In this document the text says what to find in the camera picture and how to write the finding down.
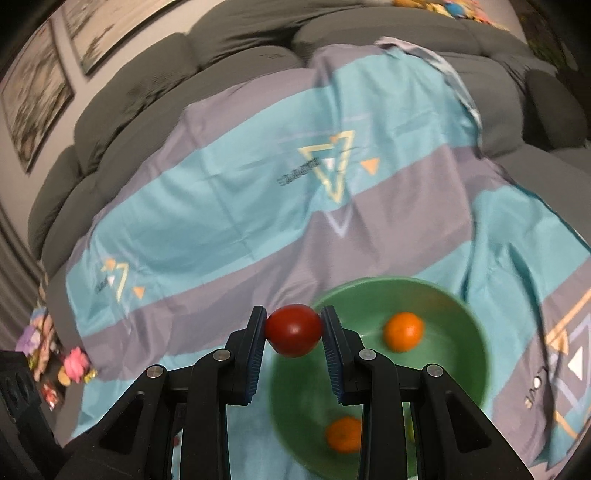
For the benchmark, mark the purple cloth pile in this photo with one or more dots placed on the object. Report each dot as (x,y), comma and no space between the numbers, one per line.
(37,339)

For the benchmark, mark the red snack packet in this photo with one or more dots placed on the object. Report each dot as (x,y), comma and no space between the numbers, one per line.
(51,397)

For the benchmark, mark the large orange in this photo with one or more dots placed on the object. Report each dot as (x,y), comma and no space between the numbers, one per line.
(404,332)

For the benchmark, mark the yellow tag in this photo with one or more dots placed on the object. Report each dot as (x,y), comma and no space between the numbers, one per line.
(90,376)

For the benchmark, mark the red tomato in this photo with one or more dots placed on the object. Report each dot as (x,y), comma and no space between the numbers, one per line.
(294,330)

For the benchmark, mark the grey curtain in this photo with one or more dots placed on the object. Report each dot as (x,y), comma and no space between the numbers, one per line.
(18,267)

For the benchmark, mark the blue and grey striped blanket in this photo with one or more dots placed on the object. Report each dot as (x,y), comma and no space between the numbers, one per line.
(231,207)

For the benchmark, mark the green plastic bowl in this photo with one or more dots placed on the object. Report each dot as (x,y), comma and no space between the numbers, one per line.
(443,369)

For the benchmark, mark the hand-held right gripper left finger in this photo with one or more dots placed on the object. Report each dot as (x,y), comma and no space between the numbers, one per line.
(256,355)

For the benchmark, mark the framed wall picture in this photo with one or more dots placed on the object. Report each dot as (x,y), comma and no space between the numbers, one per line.
(106,32)
(34,97)

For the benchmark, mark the yellow cup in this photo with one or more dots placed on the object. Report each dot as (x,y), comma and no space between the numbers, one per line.
(64,379)

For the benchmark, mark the pink pig toy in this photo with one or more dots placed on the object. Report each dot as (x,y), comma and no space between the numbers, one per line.
(76,362)

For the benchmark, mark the pile of colourful plush toys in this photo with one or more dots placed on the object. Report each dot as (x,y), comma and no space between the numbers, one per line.
(443,9)

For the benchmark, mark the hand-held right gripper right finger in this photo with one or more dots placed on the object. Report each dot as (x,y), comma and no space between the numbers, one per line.
(330,357)

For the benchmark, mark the grey sofa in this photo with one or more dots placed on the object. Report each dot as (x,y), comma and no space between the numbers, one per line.
(231,41)

